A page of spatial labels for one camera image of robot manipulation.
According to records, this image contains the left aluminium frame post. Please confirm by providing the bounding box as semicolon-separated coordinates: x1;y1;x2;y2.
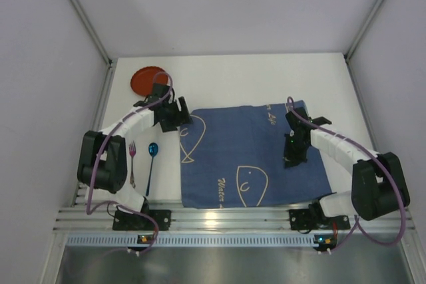
49;0;114;65

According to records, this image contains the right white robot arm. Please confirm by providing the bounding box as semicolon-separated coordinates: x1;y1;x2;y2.
284;107;411;221

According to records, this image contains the aluminium mounting rail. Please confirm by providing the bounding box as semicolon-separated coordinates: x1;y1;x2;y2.
53;199;415;231

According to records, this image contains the right aluminium frame post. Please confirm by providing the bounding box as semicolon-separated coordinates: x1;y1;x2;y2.
345;0;409;59

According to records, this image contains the blue embroidered cloth placemat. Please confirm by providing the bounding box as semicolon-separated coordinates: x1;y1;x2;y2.
180;104;331;209

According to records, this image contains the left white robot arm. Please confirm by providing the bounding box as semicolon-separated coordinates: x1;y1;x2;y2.
77;83;192;215

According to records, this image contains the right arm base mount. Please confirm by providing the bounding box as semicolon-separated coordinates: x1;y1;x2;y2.
288;200;351;234

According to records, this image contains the pink metallic fork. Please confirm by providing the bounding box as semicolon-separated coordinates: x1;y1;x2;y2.
129;141;136;188

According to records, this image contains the red round plate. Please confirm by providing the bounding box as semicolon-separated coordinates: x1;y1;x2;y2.
130;66;168;97

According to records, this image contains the perforated cable duct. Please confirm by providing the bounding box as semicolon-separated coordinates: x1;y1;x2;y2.
67;233;319;247

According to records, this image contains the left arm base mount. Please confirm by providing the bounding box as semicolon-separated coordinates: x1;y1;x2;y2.
112;209;172;232

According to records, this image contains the aluminium frame post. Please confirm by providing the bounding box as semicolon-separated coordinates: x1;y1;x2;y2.
345;0;409;59
49;0;114;65

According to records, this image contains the blue metallic spoon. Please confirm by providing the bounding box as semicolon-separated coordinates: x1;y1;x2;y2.
145;142;159;197

